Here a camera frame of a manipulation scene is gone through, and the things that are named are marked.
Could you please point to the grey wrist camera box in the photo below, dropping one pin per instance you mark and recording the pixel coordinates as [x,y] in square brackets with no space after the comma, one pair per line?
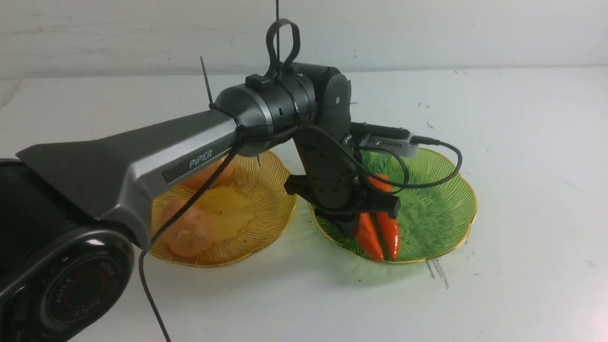
[392,139]

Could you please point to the brown toy potato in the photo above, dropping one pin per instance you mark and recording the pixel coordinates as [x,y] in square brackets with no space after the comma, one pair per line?
[200,178]
[189,235]

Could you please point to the green ribbed glass plate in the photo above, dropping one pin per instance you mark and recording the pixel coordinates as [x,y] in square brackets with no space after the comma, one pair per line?
[432,221]

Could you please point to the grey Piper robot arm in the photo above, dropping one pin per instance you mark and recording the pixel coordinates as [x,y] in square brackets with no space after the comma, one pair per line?
[71,213]

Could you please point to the amber ribbed glass plate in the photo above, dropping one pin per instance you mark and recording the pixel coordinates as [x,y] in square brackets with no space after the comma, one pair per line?
[248,213]

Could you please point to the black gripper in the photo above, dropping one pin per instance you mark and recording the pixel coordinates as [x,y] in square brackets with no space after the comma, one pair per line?
[334,184]

